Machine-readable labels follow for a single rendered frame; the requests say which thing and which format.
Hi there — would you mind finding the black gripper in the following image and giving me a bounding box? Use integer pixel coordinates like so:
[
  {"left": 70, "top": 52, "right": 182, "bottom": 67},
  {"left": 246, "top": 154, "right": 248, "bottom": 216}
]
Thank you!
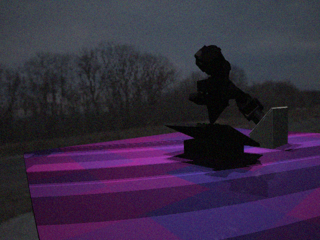
[{"left": 189, "top": 73, "right": 247, "bottom": 124}]

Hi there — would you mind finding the dark grey switch panel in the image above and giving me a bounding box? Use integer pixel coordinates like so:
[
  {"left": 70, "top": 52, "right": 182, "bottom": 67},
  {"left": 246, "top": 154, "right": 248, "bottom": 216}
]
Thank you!
[{"left": 163, "top": 122, "right": 260, "bottom": 162}]

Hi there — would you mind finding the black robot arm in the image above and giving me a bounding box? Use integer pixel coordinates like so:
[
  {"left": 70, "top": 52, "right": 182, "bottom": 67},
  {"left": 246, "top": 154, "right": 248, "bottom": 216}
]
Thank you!
[{"left": 194, "top": 45, "right": 265, "bottom": 125}]

